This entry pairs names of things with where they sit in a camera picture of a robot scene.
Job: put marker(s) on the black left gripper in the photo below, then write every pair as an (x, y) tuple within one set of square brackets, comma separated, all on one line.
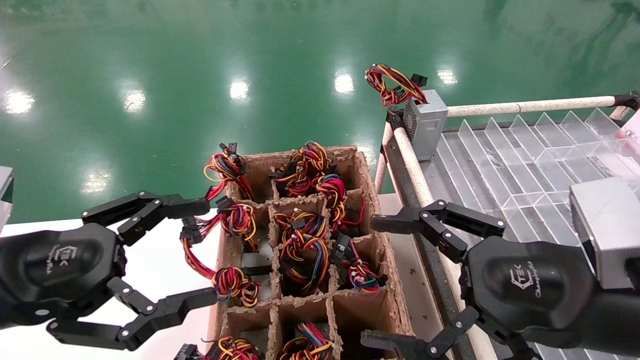
[(60, 265)]

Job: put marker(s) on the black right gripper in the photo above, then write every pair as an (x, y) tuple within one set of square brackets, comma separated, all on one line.
[(530, 285)]

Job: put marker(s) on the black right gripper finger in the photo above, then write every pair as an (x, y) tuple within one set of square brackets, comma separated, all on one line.
[(395, 345)]

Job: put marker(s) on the brown cardboard divided box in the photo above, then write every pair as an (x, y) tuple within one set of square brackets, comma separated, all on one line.
[(370, 310)]

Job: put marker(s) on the transparent plastic divider tray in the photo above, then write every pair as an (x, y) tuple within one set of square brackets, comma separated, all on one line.
[(520, 165)]

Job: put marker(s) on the white rack leg pipe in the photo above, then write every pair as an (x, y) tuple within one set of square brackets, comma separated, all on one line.
[(382, 170)]

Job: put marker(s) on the black pipe clamp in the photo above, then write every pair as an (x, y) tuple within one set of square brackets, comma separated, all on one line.
[(394, 120), (630, 100)]

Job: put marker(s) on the long white rack pipe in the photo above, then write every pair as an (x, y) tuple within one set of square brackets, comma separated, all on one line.
[(525, 106)]

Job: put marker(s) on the short white rack pipe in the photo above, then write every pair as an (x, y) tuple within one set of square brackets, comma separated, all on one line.
[(620, 113)]

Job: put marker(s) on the pink white panel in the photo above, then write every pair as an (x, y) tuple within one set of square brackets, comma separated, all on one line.
[(634, 125)]

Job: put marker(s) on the dark grey rack rail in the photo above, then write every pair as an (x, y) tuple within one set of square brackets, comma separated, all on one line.
[(405, 190)]

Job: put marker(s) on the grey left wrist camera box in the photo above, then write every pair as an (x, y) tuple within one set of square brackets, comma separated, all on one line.
[(4, 215)]

